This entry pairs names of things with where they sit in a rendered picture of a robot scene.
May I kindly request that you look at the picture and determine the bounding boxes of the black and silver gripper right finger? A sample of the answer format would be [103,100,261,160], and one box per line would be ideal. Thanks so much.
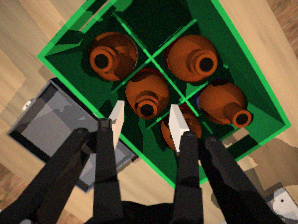
[169,104,285,224]

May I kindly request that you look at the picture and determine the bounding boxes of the green bottle crate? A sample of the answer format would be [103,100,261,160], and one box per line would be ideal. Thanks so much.
[37,0,278,179]

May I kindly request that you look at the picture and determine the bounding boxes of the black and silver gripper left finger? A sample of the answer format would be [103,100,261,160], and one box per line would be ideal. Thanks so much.
[0,100,125,224]

